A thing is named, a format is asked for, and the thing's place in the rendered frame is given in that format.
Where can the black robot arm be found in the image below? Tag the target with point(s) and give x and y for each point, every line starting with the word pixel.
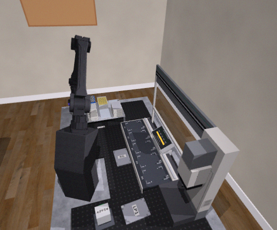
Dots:
pixel 81 105

